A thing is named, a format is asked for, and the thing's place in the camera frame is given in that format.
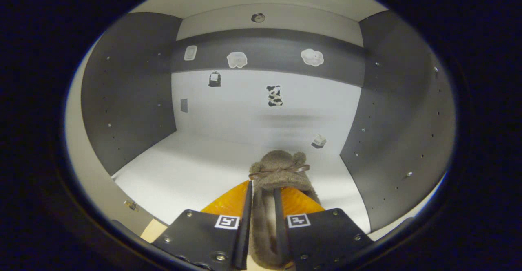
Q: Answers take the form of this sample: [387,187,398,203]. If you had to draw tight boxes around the white cabinet door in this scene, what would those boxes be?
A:
[368,173,449,241]
[64,55,168,239]

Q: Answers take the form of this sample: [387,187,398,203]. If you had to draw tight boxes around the brown fuzzy shoe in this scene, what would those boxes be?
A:
[249,150,323,270]

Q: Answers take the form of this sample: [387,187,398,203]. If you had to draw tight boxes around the white and grey shoe cabinet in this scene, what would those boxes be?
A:
[80,0,457,247]

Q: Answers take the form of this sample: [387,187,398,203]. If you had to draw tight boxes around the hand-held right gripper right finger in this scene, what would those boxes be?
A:
[272,187,374,270]

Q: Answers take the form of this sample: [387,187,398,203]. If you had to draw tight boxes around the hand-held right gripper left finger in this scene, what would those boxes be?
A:
[153,180,253,271]

